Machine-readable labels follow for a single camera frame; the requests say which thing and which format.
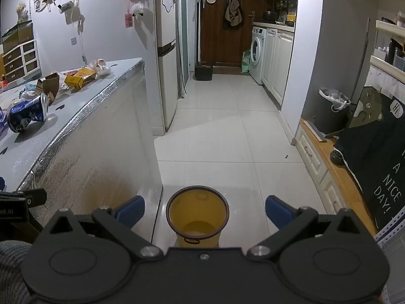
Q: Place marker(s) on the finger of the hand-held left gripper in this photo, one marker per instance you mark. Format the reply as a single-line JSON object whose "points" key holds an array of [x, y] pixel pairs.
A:
{"points": [[1, 183], [22, 199]]}

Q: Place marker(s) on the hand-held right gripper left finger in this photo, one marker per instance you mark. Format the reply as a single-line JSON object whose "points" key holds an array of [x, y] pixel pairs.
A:
{"points": [[131, 210]]}

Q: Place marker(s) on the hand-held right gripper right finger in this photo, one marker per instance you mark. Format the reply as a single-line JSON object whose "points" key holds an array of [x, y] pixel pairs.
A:
{"points": [[278, 212]]}

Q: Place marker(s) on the blue snack wrapper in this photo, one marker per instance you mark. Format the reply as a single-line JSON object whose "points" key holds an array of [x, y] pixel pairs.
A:
{"points": [[2, 120]]}

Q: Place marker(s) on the yellow waste bin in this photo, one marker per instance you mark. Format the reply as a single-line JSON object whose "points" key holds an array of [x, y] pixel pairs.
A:
{"points": [[196, 212]]}

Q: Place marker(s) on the blue drink can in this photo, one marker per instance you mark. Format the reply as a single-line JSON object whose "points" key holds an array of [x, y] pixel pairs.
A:
{"points": [[27, 115]]}

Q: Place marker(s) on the clear plastic bag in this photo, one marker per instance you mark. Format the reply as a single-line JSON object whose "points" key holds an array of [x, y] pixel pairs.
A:
{"points": [[28, 94]]}

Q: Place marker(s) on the teal paper scrap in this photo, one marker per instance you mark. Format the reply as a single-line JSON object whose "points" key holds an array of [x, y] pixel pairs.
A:
{"points": [[30, 87]]}

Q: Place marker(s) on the brown paper bag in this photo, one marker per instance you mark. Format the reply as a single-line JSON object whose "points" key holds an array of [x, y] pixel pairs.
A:
{"points": [[50, 84]]}

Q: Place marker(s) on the yellow carton box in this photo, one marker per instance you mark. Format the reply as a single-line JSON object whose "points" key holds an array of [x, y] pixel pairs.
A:
{"points": [[79, 77]]}

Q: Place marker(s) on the white plastic bag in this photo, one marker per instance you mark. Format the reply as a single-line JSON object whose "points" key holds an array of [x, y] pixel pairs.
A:
{"points": [[99, 68]]}

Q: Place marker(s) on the white cabinet with wooden top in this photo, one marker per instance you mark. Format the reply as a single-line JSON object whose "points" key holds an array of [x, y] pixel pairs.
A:
{"points": [[316, 161]]}

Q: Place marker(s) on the foil-wrapped table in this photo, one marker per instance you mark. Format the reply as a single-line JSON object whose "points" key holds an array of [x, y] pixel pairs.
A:
{"points": [[104, 139]]}

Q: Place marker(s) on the black wheel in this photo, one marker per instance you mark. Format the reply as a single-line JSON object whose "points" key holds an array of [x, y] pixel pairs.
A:
{"points": [[337, 157]]}

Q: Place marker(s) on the grey flat board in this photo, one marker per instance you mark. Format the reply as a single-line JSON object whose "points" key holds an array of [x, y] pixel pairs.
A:
{"points": [[316, 131]]}

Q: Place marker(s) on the grey waste bin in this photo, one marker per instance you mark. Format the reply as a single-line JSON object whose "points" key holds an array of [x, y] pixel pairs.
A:
{"points": [[329, 117]]}

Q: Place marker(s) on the black printed cloth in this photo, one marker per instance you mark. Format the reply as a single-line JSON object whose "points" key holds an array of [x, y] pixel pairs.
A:
{"points": [[373, 152]]}

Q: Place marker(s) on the white perforated strip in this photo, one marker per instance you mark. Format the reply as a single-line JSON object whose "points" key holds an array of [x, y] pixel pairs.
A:
{"points": [[390, 237]]}

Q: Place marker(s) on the white bin liner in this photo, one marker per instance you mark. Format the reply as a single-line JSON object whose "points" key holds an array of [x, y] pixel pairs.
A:
{"points": [[337, 99]]}

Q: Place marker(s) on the chest of drawers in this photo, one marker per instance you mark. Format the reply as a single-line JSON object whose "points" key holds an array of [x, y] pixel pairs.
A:
{"points": [[19, 53]]}

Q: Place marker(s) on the white refrigerator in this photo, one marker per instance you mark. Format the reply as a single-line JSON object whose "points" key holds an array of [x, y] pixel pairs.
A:
{"points": [[169, 79]]}

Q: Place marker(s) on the white kitchen cabinets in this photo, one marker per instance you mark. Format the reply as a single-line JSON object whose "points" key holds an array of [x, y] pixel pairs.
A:
{"points": [[278, 66]]}

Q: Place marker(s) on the white washing machine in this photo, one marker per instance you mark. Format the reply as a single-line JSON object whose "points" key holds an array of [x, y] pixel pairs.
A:
{"points": [[258, 66]]}

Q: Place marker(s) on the green bag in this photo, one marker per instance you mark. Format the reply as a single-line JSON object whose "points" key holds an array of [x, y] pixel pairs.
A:
{"points": [[246, 61]]}

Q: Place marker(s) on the black storage crate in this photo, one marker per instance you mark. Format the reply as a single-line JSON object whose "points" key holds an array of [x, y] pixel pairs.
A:
{"points": [[204, 71]]}

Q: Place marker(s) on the dried flower bunch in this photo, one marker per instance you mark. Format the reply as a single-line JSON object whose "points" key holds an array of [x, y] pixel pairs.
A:
{"points": [[22, 11]]}

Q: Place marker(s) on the dark wooden door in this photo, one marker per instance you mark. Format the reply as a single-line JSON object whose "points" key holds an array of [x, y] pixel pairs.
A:
{"points": [[218, 38]]}

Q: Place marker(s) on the pink hanging tag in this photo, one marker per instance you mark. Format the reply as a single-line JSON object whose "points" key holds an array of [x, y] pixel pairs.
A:
{"points": [[128, 21]]}

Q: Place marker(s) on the black cooking pot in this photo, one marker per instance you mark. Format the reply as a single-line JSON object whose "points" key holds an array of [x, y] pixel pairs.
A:
{"points": [[270, 15]]}

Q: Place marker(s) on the white plush toy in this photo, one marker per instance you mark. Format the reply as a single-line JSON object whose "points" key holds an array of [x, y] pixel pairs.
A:
{"points": [[137, 9]]}

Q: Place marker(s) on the brown hanging bag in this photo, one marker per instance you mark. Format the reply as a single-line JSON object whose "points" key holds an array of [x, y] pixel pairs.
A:
{"points": [[233, 12]]}

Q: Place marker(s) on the white wall shelf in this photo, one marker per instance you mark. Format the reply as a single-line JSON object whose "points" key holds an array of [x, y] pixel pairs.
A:
{"points": [[389, 61]]}

